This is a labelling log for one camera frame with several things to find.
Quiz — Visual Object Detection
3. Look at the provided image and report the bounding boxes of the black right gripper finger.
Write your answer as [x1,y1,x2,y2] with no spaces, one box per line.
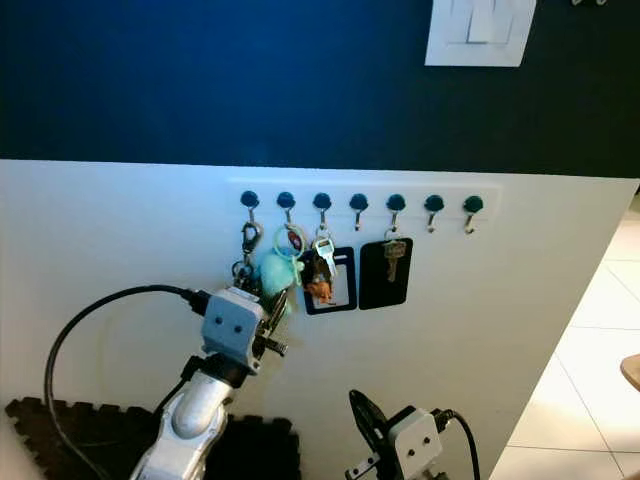
[347,389,398,456]

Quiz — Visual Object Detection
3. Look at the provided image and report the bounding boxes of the teal plush keychain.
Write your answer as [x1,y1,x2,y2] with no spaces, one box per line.
[256,224,307,301]

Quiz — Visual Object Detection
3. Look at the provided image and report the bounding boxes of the silver key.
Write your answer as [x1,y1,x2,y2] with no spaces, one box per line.
[313,236,337,281]

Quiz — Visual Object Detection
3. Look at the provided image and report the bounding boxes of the black framed photo tag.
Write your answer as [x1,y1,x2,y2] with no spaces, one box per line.
[301,246,358,316]

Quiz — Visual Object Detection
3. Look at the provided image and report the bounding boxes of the black card tag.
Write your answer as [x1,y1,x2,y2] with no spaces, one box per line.
[358,238,414,311]

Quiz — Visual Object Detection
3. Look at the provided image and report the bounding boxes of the brass key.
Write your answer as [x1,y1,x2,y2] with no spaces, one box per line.
[383,238,408,285]

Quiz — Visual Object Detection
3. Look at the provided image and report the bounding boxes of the dark brown foam mat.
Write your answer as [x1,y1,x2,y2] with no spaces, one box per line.
[5,397,302,480]

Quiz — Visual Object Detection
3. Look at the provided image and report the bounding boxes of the round wooden stool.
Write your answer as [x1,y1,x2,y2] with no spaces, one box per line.
[619,352,640,394]

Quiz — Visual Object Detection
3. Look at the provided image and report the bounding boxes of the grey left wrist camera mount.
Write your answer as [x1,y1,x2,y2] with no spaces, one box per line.
[202,287,273,367]

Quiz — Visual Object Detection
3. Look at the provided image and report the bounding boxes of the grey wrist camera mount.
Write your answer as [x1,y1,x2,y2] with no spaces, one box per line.
[389,404,450,480]
[202,287,273,367]

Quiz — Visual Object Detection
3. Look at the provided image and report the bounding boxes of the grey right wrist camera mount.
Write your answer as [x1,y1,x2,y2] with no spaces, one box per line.
[389,404,450,480]

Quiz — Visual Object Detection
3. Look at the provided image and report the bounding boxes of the silver carabiner keychain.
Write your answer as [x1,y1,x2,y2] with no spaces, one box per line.
[234,220,263,291]

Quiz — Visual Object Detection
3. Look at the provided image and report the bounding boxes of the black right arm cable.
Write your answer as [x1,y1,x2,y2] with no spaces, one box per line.
[438,407,482,480]

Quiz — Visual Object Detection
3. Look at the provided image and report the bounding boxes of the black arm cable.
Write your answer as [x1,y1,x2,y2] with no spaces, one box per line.
[44,285,213,480]
[438,407,482,480]

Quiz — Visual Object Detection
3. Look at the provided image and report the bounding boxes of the white wall key rack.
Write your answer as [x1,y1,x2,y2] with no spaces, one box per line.
[228,180,502,238]

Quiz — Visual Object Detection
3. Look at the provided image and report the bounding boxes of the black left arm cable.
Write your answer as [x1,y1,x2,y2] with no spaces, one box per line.
[44,285,213,480]

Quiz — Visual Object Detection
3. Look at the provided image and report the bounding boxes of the white light switch plate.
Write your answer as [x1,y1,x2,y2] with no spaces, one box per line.
[424,0,539,69]

